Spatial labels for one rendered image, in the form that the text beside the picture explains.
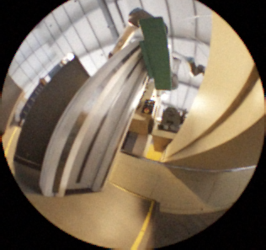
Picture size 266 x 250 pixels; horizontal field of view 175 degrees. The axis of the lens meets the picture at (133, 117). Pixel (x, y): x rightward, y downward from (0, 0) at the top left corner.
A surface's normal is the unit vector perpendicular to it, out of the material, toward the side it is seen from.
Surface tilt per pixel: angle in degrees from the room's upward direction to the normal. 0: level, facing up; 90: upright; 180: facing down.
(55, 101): 90
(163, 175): 90
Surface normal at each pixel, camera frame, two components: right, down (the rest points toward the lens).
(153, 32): -0.33, 0.85
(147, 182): -0.25, -0.50
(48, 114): 0.89, 0.15
